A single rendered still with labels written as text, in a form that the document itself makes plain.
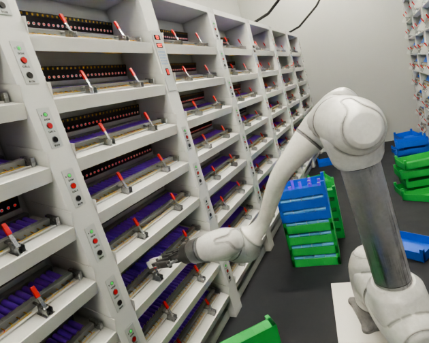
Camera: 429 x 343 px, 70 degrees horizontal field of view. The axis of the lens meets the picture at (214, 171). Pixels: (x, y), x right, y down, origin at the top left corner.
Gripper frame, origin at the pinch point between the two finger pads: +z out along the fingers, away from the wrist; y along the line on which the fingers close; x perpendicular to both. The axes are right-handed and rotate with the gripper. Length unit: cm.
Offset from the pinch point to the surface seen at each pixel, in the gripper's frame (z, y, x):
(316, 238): -31, 94, -51
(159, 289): 1.6, -3.5, -10.1
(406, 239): -74, 124, -80
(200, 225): 4.4, 42.3, -4.0
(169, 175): -6.9, 25.5, 27.6
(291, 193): -29, 93, -18
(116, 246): 2.9, -10.0, 14.4
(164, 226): -3.2, 10.9, 9.8
